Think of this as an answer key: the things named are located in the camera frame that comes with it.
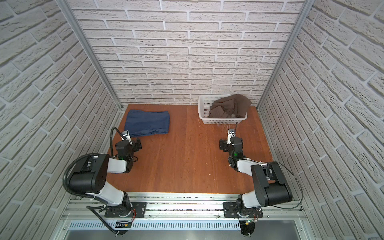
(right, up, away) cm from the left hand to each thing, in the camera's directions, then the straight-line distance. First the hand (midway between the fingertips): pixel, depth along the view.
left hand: (129, 138), depth 93 cm
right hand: (+64, 0, +1) cm, 64 cm away
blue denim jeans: (0, +10, +18) cm, 20 cm away
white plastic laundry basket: (+50, +25, +25) cm, 61 cm away
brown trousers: (+74, +23, +17) cm, 79 cm away
